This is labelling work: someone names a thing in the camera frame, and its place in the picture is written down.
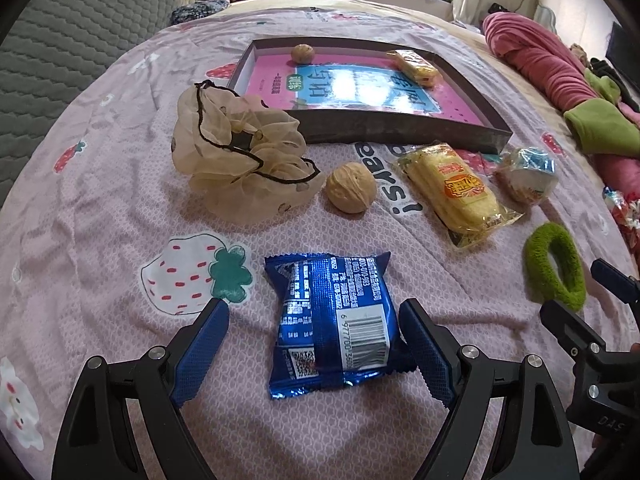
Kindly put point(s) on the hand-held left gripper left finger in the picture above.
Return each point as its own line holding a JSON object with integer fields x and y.
{"x": 200, "y": 355}

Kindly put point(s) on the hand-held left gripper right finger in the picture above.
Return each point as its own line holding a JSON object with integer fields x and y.
{"x": 425, "y": 350}

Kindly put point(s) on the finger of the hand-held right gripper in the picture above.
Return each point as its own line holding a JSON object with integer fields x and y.
{"x": 617, "y": 284}
{"x": 567, "y": 327}

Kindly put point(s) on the blue snack packet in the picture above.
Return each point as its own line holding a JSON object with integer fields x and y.
{"x": 325, "y": 320}

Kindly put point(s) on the yellow snack packet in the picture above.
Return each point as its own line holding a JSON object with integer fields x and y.
{"x": 415, "y": 66}
{"x": 450, "y": 185}

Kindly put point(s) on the dark grey shallow box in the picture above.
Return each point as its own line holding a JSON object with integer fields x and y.
{"x": 400, "y": 132}

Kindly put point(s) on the beige sheer scrunchie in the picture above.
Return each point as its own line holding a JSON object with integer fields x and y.
{"x": 270, "y": 135}

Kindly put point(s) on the colourful shiny wrapper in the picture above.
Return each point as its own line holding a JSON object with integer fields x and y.
{"x": 627, "y": 210}

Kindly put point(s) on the white and blue wrapped snack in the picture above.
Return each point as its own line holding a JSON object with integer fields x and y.
{"x": 527, "y": 175}

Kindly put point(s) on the green cloth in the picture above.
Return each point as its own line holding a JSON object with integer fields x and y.
{"x": 600, "y": 125}

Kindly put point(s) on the walnut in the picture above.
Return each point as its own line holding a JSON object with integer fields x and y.
{"x": 302, "y": 53}
{"x": 350, "y": 187}

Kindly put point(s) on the black television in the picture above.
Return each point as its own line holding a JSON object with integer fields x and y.
{"x": 622, "y": 55}

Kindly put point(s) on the pink blanket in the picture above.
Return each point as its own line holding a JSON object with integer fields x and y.
{"x": 540, "y": 60}

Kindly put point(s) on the white chair back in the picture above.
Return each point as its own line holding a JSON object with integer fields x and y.
{"x": 542, "y": 12}

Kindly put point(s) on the grey quilted headboard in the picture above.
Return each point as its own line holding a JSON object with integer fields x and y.
{"x": 75, "y": 35}

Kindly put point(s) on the dark blue patterned cloth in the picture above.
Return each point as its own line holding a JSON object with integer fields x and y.
{"x": 200, "y": 10}

